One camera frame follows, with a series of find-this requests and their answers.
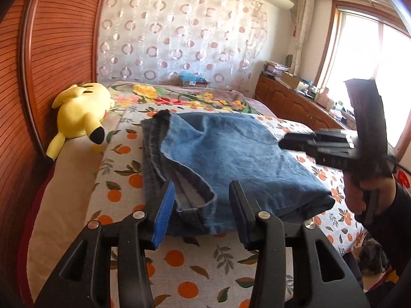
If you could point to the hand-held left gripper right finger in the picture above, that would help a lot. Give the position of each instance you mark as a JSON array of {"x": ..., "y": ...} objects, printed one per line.
[{"x": 242, "y": 215}]

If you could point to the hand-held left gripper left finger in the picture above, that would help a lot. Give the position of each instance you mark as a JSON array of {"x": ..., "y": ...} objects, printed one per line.
[{"x": 163, "y": 211}]

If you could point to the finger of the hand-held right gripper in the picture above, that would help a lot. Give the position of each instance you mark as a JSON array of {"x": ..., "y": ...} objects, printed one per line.
[
  {"x": 334, "y": 134},
  {"x": 297, "y": 144}
]

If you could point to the blue denim pants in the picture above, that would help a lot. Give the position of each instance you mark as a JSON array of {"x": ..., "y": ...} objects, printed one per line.
[{"x": 231, "y": 160}]

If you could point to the person's right forearm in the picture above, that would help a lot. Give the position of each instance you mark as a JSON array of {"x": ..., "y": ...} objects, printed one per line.
[{"x": 395, "y": 231}]

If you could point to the person's right hand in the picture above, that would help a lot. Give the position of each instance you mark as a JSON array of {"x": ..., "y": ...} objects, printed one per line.
[{"x": 356, "y": 195}]

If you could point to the long wooden cabinet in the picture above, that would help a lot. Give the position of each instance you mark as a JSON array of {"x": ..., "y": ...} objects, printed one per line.
[{"x": 289, "y": 102}]

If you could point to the orange fruit print bed sheet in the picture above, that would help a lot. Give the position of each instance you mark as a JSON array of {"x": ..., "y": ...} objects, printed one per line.
[{"x": 199, "y": 263}]

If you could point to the cardboard box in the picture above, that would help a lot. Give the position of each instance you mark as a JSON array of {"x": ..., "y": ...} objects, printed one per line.
[{"x": 292, "y": 81}]

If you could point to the stack of papers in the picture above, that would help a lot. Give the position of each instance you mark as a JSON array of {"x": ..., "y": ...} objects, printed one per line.
[{"x": 274, "y": 69}]

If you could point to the wood framed window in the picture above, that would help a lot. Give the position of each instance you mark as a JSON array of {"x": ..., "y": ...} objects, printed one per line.
[{"x": 359, "y": 54}]

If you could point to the beige mattress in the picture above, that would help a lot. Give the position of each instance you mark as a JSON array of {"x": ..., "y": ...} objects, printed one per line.
[{"x": 57, "y": 205}]

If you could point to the beige window curtain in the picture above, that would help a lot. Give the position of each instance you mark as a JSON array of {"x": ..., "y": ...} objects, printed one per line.
[{"x": 303, "y": 32}]

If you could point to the floral blanket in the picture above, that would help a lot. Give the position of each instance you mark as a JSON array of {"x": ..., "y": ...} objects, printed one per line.
[{"x": 154, "y": 93}]

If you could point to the blue bag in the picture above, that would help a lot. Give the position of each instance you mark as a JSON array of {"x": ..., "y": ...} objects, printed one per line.
[{"x": 192, "y": 78}]

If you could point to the yellow plush toy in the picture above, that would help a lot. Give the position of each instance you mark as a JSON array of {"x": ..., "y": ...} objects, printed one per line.
[{"x": 83, "y": 112}]

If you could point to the person's dark clothing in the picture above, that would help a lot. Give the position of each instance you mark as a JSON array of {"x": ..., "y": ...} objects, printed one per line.
[{"x": 385, "y": 292}]

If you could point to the circle pattern sheer curtain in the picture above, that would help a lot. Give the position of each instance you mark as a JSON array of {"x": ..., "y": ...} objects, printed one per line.
[{"x": 179, "y": 29}]

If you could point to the slatted wooden wardrobe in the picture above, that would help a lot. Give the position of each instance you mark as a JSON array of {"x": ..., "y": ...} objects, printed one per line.
[{"x": 48, "y": 70}]

